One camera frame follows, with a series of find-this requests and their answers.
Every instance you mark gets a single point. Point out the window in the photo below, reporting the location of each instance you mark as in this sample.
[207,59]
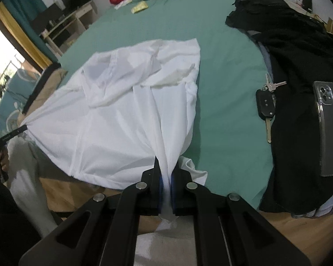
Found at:
[2,61]

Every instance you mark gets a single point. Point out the black fleece garment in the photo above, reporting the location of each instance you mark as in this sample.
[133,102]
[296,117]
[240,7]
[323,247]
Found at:
[294,116]

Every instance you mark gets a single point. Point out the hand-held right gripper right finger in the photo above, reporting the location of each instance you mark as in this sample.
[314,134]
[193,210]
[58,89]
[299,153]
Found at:
[180,191]

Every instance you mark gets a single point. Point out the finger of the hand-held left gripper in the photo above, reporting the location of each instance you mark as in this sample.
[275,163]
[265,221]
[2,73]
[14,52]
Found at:
[41,87]
[14,132]

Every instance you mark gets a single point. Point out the yellow curtain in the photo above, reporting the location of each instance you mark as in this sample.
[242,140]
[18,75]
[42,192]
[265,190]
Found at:
[19,37]

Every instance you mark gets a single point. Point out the white packet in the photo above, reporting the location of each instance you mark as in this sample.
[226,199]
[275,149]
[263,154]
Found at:
[122,4]

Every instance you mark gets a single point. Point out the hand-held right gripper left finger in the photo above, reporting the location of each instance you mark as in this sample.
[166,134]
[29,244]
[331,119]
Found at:
[152,191]

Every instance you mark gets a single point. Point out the teal patterned cloth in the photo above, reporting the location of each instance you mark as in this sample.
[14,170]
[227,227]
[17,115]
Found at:
[19,94]

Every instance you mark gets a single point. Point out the black folded garment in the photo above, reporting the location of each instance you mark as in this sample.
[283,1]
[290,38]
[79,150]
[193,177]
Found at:
[269,9]

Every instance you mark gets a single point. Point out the person's white pants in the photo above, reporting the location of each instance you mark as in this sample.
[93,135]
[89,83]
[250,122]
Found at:
[27,177]

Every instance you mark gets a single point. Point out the small black device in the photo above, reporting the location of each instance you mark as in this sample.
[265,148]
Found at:
[307,3]

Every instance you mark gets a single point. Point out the silver smartphone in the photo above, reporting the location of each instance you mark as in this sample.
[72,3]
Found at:
[331,133]

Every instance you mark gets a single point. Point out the beige garment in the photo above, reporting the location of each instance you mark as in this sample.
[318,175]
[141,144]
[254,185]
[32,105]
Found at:
[51,81]

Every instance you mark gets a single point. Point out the light wooden desk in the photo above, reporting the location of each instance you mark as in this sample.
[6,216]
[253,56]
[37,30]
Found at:
[69,25]

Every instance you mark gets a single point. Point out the black monitor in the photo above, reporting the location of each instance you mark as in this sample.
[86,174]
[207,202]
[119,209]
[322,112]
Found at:
[45,18]

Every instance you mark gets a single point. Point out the white hooded jacket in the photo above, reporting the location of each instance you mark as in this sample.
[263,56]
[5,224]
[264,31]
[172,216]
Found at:
[113,116]

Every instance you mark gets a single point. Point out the yellow packet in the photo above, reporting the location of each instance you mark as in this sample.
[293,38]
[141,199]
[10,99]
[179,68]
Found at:
[139,7]

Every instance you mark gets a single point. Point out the teal curtain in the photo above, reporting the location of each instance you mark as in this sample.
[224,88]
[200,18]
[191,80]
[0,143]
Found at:
[25,11]

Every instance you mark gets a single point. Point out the black car key with keys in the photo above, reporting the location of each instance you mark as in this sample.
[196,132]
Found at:
[265,104]

